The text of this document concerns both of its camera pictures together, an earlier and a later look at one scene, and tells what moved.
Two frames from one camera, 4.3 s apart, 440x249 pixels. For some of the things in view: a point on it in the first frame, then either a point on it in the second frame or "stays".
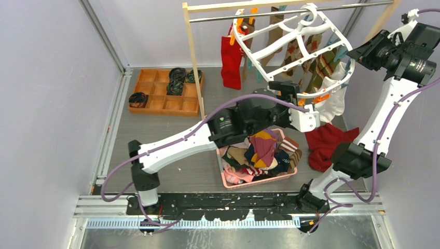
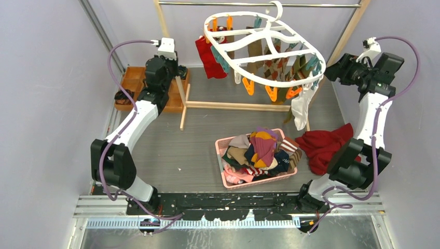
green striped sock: [325, 67] -> [300, 68]
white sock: [334, 105] -> [299, 105]
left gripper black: [289, 92] -> [173, 62]
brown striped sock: [294, 158] stays
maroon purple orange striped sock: [264, 143] stays
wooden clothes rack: [189, 5] -> [182, 101]
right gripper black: [364, 53] -> [342, 68]
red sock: [231, 57] -> [214, 70]
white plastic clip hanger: [311, 52] -> [259, 48]
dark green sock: [190, 76] -> [182, 71]
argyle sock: [293, 52] -> [276, 68]
